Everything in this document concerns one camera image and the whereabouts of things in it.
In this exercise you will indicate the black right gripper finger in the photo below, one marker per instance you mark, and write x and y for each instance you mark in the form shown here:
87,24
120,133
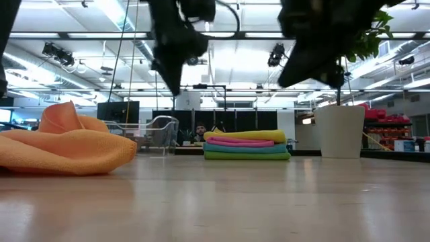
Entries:
309,69
297,55

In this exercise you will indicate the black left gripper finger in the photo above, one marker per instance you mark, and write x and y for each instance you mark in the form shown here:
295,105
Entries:
181,69
166,70

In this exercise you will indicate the yellow microfiber towel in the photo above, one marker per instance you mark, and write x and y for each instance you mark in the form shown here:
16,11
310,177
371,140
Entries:
255,135

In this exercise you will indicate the pink microfiber towel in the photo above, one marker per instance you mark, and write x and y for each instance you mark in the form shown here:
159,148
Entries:
235,142

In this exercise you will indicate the blue microfiber towel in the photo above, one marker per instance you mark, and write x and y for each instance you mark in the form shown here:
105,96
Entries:
242,148

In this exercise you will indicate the green microfiber towel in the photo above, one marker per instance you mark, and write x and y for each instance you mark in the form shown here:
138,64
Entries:
245,156

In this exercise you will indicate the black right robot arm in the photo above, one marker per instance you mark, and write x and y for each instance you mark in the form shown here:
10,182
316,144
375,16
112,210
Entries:
389,2

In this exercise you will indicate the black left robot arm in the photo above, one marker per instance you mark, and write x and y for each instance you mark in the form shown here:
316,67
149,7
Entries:
6,33

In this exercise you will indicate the green leafy plant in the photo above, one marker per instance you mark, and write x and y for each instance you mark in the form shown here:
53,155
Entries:
366,43

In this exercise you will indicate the clear plastic bin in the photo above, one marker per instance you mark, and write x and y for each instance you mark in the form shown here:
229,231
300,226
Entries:
168,134

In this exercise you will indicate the black computer monitor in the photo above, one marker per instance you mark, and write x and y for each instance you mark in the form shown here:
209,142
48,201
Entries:
117,112

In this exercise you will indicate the person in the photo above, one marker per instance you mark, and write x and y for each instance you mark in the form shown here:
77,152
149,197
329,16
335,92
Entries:
200,131

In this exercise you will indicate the white plant pot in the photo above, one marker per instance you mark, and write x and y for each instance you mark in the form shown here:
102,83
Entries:
339,134

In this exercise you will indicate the red storage bin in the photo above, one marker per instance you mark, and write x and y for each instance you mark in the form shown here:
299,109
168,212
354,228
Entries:
371,114

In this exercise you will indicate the black room partition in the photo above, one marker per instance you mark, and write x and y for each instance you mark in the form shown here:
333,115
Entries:
245,120

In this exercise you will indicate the yellow stick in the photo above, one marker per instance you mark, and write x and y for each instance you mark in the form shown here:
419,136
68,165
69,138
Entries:
376,141

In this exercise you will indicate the blue and white box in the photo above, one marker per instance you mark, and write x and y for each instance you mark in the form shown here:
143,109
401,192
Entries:
404,146

